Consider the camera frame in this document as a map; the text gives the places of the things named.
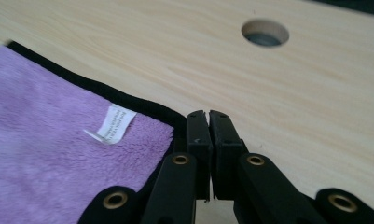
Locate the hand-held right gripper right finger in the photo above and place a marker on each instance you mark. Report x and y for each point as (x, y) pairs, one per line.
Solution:
(226, 149)

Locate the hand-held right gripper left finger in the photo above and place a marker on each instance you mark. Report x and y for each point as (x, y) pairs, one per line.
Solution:
(199, 149)

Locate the purple towel with black trim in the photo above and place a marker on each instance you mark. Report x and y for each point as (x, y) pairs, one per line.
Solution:
(51, 146)

